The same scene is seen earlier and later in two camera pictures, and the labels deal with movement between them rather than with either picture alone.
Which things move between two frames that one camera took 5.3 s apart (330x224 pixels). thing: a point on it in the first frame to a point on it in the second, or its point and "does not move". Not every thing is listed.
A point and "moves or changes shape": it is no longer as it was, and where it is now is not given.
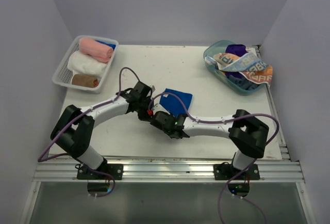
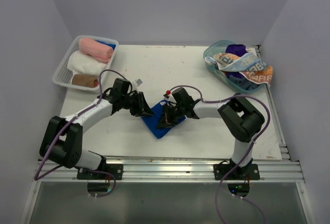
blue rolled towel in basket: (109, 44) does not move
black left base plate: (115, 170) does not move
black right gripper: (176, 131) to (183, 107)
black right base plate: (227, 172) does not move
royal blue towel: (173, 104) moves or changes shape
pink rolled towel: (99, 51) does not move
